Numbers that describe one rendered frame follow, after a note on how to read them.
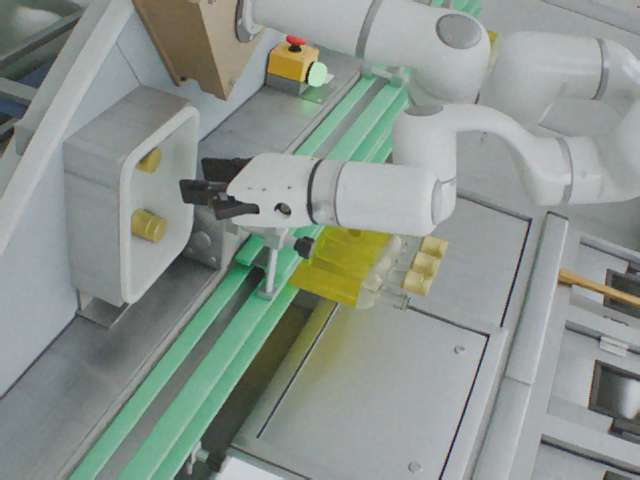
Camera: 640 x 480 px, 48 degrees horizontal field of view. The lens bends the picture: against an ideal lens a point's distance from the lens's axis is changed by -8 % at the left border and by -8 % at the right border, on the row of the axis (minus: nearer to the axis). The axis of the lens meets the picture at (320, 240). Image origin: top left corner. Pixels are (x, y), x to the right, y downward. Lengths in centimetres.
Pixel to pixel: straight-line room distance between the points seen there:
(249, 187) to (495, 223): 99
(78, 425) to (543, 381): 84
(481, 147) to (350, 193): 685
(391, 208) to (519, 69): 27
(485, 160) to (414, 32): 679
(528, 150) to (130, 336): 56
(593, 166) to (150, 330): 61
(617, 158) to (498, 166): 683
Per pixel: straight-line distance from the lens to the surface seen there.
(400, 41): 96
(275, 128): 131
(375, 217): 83
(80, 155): 90
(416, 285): 127
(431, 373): 132
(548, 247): 171
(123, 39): 95
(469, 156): 775
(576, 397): 146
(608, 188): 96
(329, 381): 127
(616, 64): 102
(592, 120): 740
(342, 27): 97
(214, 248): 112
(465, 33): 95
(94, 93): 93
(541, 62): 98
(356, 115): 144
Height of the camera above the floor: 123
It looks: 12 degrees down
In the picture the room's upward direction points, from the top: 110 degrees clockwise
